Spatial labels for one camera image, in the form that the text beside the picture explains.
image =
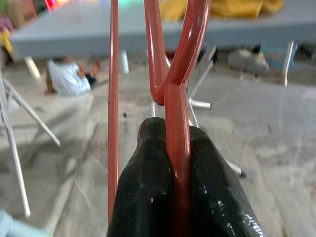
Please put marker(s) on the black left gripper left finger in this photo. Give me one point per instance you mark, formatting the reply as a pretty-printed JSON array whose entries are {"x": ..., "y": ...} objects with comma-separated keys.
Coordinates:
[{"x": 143, "y": 192}]

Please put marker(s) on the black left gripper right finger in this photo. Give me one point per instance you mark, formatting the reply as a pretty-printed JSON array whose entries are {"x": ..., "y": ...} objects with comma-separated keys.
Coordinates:
[{"x": 214, "y": 197}]

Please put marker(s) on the reddish brown plastic hanger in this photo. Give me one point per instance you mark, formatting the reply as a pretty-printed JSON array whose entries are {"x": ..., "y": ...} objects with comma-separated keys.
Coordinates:
[{"x": 176, "y": 118}]

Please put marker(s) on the yellow shirt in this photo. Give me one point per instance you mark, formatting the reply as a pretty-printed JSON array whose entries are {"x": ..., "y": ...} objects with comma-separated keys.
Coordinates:
[{"x": 234, "y": 8}]

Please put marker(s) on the child in white shirt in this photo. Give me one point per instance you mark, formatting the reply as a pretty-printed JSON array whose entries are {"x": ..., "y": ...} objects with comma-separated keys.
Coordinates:
[{"x": 66, "y": 79}]

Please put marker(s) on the pale blue storage box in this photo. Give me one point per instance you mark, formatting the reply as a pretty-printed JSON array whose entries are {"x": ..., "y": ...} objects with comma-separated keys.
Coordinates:
[{"x": 274, "y": 55}]

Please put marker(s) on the grey folding table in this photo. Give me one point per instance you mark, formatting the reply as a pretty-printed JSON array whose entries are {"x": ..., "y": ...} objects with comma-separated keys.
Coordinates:
[{"x": 74, "y": 37}]

